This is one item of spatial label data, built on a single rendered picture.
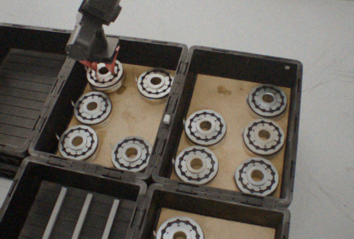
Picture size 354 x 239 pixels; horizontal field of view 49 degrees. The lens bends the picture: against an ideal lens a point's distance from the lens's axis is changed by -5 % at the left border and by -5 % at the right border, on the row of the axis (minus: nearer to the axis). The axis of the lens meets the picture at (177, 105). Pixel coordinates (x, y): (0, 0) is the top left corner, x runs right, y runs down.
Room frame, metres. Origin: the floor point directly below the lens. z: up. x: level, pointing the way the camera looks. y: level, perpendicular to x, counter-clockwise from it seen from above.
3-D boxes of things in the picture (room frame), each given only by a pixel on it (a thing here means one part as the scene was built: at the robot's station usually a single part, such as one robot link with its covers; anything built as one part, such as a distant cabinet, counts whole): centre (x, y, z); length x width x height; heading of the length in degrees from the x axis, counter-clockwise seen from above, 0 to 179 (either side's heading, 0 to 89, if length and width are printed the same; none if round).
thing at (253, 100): (0.59, -0.23, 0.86); 0.10 x 0.10 x 0.01
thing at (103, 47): (0.72, 0.19, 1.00); 0.10 x 0.07 x 0.07; 72
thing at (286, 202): (0.51, -0.13, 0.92); 0.40 x 0.30 x 0.02; 162
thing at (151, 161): (0.60, 0.16, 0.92); 0.40 x 0.30 x 0.02; 162
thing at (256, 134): (0.48, -0.20, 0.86); 0.05 x 0.05 x 0.01
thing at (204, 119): (0.53, -0.06, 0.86); 0.05 x 0.05 x 0.01
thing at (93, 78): (0.72, 0.19, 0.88); 0.10 x 0.10 x 0.01
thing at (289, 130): (0.51, -0.13, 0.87); 0.40 x 0.30 x 0.11; 162
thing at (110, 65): (0.72, 0.18, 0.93); 0.07 x 0.07 x 0.09; 72
